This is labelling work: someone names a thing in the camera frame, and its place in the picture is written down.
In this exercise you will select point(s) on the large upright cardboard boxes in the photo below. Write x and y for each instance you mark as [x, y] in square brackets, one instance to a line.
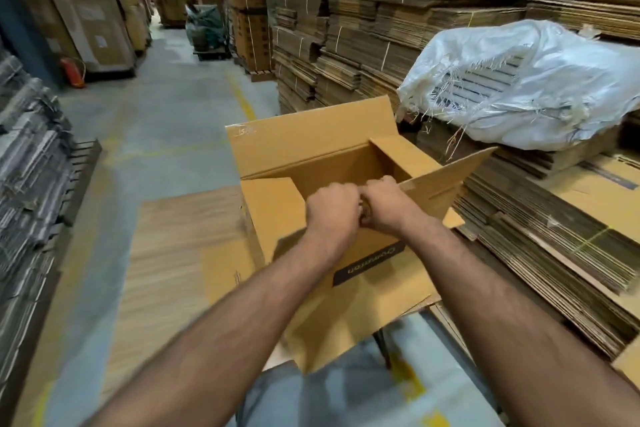
[85, 1]

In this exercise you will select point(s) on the person's right forearm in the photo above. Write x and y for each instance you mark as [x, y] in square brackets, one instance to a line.
[500, 331]

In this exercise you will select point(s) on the brown cardboard box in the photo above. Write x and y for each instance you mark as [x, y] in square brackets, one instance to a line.
[345, 176]

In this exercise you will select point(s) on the white woven plastic sack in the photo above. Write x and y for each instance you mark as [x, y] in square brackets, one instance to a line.
[525, 86]

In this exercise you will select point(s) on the person's right hand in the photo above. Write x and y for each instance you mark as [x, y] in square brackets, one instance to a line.
[387, 206]

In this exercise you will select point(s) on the wooden work table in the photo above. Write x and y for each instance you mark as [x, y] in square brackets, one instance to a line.
[170, 281]

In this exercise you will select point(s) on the wooden pallet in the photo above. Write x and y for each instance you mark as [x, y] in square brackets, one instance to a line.
[82, 176]

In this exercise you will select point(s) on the person's right fingers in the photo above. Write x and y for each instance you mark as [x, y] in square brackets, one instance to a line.
[369, 201]

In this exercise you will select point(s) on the green wrapped bundle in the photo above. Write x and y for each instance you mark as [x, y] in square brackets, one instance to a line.
[204, 31]

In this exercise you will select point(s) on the person's left fingers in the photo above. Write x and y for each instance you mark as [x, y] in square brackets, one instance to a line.
[356, 201]

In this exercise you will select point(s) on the red fire extinguisher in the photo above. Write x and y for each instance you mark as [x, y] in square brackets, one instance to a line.
[73, 72]

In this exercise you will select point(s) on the person's left forearm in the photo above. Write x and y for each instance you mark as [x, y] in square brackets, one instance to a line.
[225, 336]

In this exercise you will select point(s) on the grey bundled cardboard stack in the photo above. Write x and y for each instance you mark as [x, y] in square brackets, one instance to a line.
[30, 201]

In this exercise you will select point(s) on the person's left hand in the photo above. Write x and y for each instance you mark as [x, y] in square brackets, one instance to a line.
[331, 214]

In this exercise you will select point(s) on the low pile of flattened cartons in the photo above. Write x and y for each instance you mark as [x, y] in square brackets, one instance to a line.
[555, 236]

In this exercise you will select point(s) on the stacks of flattened brown cartons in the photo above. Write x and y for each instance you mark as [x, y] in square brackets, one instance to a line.
[425, 16]

